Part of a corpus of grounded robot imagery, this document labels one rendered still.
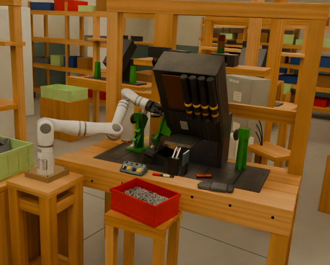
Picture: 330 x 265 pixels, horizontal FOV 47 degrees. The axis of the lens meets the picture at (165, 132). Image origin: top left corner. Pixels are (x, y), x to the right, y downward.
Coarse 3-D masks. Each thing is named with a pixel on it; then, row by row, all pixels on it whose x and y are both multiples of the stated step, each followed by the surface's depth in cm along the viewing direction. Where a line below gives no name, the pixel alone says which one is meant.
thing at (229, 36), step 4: (200, 24) 1211; (216, 24) 1186; (200, 28) 1218; (264, 28) 1105; (268, 28) 1099; (288, 28) 1069; (200, 32) 1221; (296, 32) 1104; (200, 36) 1223; (228, 36) 1178; (232, 36) 1175; (240, 36) 1161; (200, 40) 1226; (212, 40) 1199; (216, 40) 1192; (236, 40) 1157; (240, 40) 1151; (200, 44) 1229; (200, 52) 1230; (212, 52) 1212; (216, 52) 1207; (224, 52) 1235; (292, 52) 1082; (288, 60) 1086; (280, 68) 1112; (284, 68) 1106; (280, 72) 1114; (284, 72) 1108; (288, 72) 1096; (292, 72) 1132
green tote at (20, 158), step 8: (0, 136) 266; (16, 144) 261; (24, 144) 257; (32, 144) 253; (8, 152) 236; (16, 152) 242; (24, 152) 249; (32, 152) 255; (0, 160) 232; (8, 160) 238; (16, 160) 244; (24, 160) 250; (32, 160) 256; (0, 168) 233; (8, 168) 238; (16, 168) 245; (24, 168) 250; (0, 176) 234; (8, 176) 240
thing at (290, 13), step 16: (112, 0) 271; (128, 0) 266; (144, 0) 262; (160, 0) 257; (224, 16) 248; (240, 16) 238; (256, 16) 234; (272, 16) 230; (288, 16) 227; (304, 16) 223; (320, 16) 220
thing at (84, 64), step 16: (64, 0) 790; (96, 0) 751; (32, 16) 856; (80, 16) 828; (32, 32) 863; (80, 32) 837; (32, 48) 872; (80, 48) 846; (32, 64) 873; (48, 64) 856; (64, 64) 827; (80, 64) 807; (48, 80) 929
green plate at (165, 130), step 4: (164, 120) 235; (160, 124) 236; (164, 124) 236; (160, 128) 236; (164, 128) 236; (168, 128) 235; (160, 132) 238; (164, 132) 237; (168, 132) 236; (168, 136) 237
